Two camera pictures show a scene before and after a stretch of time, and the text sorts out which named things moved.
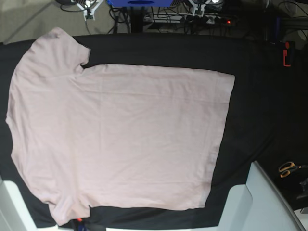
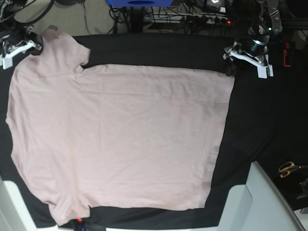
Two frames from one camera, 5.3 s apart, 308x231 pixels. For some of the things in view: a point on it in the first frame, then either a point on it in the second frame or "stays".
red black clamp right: [288, 54] stays
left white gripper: [90, 12] to [6, 61]
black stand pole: [137, 19] stays
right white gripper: [194, 7] to [264, 69]
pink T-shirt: [112, 136] stays
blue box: [141, 3] stays
